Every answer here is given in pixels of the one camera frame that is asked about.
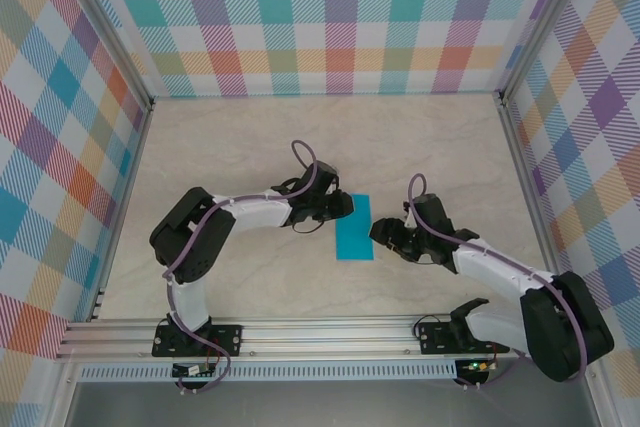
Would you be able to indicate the blue paper sheet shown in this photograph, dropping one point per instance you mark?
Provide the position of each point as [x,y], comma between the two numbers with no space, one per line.
[355,242]

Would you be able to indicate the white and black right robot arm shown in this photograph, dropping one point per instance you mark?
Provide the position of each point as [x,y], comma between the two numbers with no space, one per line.
[495,269]

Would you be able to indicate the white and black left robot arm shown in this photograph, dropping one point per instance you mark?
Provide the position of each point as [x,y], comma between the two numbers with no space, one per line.
[255,214]

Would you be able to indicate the grey metal sheet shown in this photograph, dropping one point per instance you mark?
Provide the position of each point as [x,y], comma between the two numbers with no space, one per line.
[325,407]

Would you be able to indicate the circuit board with green LED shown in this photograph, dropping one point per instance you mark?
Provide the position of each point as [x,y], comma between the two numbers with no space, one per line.
[477,366]

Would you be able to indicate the small black circuit board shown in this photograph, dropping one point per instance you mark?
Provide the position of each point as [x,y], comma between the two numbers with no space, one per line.
[192,371]

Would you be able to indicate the long aluminium base rail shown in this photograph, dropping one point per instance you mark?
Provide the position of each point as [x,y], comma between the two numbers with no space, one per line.
[325,337]

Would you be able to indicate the aluminium side rail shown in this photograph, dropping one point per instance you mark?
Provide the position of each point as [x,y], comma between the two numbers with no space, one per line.
[523,172]
[126,197]

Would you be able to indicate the aluminium frame post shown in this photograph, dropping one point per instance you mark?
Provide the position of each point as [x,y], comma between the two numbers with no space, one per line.
[62,402]
[602,407]
[115,27]
[541,22]

